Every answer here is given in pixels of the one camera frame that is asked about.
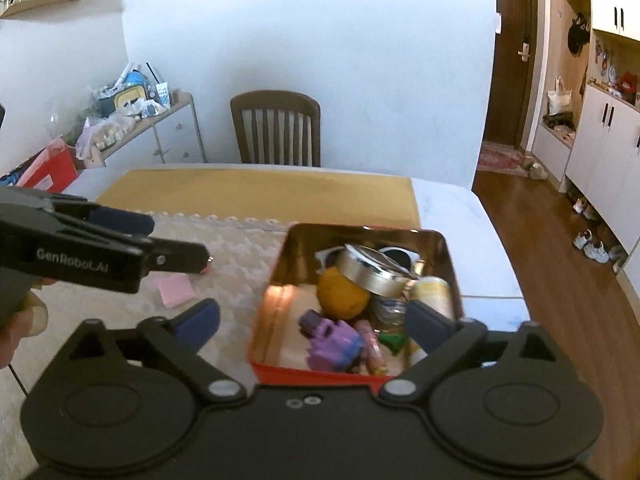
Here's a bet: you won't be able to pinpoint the dark brown door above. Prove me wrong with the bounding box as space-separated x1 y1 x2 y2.
484 0 538 151

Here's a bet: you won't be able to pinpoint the patterned door rug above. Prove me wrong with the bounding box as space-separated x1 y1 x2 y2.
477 141 531 177

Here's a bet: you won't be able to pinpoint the black hat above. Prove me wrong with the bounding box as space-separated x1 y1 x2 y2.
567 11 592 56

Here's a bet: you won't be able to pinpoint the pink sticky note pad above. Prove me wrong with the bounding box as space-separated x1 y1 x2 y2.
157 274 195 309

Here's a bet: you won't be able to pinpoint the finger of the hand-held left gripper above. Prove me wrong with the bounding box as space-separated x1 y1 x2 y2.
142 240 211 276
82 202 156 237

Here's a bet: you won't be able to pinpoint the beige slippers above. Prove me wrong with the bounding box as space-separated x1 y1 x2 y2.
522 157 548 181

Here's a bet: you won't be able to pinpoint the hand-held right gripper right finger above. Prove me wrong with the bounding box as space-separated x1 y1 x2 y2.
377 301 558 403

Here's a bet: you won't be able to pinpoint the plastic bag of snacks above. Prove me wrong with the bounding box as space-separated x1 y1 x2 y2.
75 112 138 161

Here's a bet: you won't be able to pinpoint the pair of light shoes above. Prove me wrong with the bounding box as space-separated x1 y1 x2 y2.
572 197 598 221

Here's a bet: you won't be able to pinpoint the white entry bench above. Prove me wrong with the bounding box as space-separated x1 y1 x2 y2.
531 110 576 193

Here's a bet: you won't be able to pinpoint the yellow table mat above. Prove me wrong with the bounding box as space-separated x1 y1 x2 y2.
95 169 422 233

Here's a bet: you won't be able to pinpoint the white tote bag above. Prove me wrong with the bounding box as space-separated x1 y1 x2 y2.
547 76 575 117

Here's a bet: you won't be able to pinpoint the brown wooden chair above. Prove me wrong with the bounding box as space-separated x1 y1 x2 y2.
230 91 322 168

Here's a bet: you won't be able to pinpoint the person's left hand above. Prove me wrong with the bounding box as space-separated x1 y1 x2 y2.
0 277 51 368

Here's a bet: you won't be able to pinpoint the red paper bag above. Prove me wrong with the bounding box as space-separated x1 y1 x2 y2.
0 140 78 193

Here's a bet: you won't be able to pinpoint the red gold tin box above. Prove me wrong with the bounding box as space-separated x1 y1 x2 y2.
248 222 466 386

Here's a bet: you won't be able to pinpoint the small glass jar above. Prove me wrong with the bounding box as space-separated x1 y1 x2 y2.
372 295 411 333

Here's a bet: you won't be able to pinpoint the beige lace table runner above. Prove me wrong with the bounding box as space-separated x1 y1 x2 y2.
0 212 293 480

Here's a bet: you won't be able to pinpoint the white round sunglasses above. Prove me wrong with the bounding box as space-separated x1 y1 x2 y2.
315 245 418 276

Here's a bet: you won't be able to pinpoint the pile of toiletries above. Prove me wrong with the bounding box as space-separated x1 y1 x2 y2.
90 60 173 121

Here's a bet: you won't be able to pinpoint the pink cartoon print tube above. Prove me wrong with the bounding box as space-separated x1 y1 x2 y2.
355 320 388 376

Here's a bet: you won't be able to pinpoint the small green toy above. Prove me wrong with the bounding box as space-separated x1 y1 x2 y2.
377 332 406 356

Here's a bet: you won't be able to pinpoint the red plush item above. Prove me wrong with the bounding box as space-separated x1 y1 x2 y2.
614 71 640 106

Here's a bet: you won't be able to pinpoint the white wooden dresser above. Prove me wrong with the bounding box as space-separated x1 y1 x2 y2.
75 91 207 168

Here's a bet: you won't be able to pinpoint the wooden wall shelf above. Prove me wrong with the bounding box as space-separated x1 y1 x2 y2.
0 0 98 20

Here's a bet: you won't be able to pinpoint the round metal tin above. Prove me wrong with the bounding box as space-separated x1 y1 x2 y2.
335 244 418 298

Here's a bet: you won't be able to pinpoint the white shoe cabinet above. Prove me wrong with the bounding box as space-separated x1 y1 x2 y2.
565 82 640 271

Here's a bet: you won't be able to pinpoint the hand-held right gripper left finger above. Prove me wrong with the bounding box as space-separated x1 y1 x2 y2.
67 299 247 403

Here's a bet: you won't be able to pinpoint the purple toy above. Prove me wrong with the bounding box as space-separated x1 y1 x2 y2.
298 310 356 373

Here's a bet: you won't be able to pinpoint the orange fruit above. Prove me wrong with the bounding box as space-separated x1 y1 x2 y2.
316 267 372 320

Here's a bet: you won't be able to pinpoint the yellow white bottle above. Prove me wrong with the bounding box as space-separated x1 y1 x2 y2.
409 275 457 363

